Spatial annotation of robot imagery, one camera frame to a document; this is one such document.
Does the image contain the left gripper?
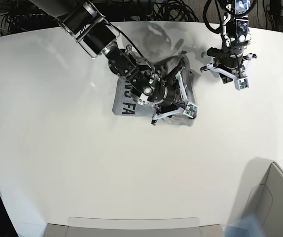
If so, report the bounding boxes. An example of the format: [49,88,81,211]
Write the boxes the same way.
[200,47,257,84]

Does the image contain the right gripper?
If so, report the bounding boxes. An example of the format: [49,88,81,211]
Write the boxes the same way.
[151,66,190,125]

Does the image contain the grey T-shirt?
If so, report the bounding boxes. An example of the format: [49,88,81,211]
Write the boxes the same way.
[111,54,201,127]

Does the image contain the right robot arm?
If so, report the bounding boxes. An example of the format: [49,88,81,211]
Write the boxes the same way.
[34,0,197,126]

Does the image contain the blue translucent object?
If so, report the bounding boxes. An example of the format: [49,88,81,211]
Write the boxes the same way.
[223,214,263,237]

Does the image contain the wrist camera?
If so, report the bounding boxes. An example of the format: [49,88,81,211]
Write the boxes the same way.
[183,102,197,119]
[233,77,249,91]

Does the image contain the grey box at right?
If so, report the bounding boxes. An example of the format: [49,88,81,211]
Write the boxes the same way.
[242,162,283,237]

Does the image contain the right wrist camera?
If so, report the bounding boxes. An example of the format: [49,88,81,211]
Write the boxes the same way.
[183,102,197,119]

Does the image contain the grey tray at bottom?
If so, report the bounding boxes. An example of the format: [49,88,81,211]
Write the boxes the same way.
[43,217,225,237]

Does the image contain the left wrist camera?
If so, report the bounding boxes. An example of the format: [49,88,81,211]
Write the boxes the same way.
[233,77,249,91]

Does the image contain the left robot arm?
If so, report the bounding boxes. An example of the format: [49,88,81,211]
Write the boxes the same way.
[200,0,257,90]

